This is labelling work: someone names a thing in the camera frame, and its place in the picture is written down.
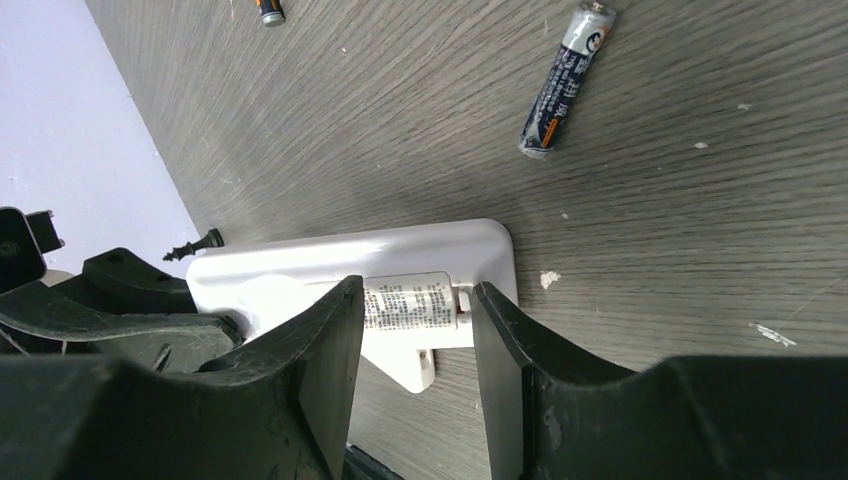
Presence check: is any white remote control back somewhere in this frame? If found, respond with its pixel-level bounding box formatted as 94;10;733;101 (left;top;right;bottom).
186;219;519;393

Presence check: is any AAA battery orange tip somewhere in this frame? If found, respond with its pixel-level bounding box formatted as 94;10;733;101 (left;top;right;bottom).
255;0;286;27

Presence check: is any white battery cover with label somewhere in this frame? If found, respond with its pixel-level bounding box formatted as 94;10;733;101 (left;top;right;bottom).
363;272;457;332

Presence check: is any black chess piece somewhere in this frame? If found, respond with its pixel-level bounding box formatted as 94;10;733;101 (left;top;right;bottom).
162;228;225;262

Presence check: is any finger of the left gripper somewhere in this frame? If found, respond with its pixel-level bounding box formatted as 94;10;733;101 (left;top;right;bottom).
1;248;242;373

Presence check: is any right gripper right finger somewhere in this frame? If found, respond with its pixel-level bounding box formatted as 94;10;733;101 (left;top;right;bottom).
472;282;847;479

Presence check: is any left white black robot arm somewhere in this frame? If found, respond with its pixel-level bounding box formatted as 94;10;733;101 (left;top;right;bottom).
1;207;244;373

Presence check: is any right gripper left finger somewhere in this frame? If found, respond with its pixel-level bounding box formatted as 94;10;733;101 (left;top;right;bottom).
1;275;364;479

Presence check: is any AAA battery grey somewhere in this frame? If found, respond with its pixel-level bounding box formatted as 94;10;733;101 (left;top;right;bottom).
518;1;618;159

